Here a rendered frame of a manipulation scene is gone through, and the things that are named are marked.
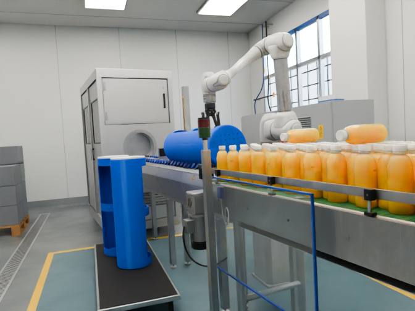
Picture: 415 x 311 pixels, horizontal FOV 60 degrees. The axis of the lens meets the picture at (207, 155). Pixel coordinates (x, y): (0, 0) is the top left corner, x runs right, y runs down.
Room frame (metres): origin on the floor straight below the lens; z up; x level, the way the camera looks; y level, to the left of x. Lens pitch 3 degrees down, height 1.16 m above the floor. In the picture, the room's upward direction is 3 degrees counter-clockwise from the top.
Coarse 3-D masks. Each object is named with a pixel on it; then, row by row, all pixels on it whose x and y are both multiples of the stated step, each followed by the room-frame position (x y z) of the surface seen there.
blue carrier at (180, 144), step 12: (180, 132) 2.82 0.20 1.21; (192, 132) 2.58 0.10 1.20; (216, 132) 2.26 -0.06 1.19; (228, 132) 2.30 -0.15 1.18; (240, 132) 2.34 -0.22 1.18; (168, 144) 2.92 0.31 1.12; (180, 144) 2.67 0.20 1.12; (192, 144) 2.47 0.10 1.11; (216, 144) 2.26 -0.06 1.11; (228, 144) 2.30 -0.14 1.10; (168, 156) 2.98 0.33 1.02; (180, 156) 2.72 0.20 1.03; (192, 156) 2.51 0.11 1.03; (216, 156) 2.26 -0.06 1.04
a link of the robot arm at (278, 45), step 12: (276, 36) 2.47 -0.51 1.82; (288, 36) 2.45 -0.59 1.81; (276, 48) 2.48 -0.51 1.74; (288, 48) 2.46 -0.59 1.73; (276, 60) 2.52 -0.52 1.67; (276, 72) 2.54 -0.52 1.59; (288, 72) 2.55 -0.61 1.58; (276, 84) 2.56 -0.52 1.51; (288, 84) 2.54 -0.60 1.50; (288, 96) 2.55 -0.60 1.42; (288, 108) 2.55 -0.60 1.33; (276, 120) 2.58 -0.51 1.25; (288, 120) 2.52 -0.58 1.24; (276, 132) 2.60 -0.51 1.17
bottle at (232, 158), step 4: (228, 152) 1.98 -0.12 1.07; (232, 152) 1.96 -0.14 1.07; (236, 152) 1.97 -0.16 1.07; (228, 156) 1.97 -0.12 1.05; (232, 156) 1.95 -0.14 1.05; (236, 156) 1.96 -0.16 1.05; (228, 160) 1.96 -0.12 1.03; (232, 160) 1.95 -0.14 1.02; (236, 160) 1.95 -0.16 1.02; (228, 164) 1.97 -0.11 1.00; (232, 164) 1.95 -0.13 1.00; (236, 164) 1.95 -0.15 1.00; (228, 168) 1.97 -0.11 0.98; (232, 168) 1.95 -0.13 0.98; (236, 168) 1.95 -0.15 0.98; (228, 176) 1.97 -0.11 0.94
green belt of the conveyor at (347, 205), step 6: (318, 198) 1.38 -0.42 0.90; (324, 198) 1.38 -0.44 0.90; (330, 204) 1.26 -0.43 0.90; (336, 204) 1.25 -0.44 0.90; (342, 204) 1.24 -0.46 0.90; (348, 204) 1.24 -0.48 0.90; (354, 204) 1.23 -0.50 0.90; (360, 210) 1.13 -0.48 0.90; (366, 210) 1.13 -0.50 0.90; (372, 210) 1.13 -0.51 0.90; (378, 210) 1.12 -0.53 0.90; (384, 210) 1.12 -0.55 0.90; (384, 216) 1.05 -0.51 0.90; (390, 216) 1.04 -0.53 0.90; (396, 216) 1.04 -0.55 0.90; (402, 216) 1.03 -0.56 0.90; (408, 216) 1.03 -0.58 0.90; (414, 216) 1.03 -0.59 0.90; (414, 222) 0.96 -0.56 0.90
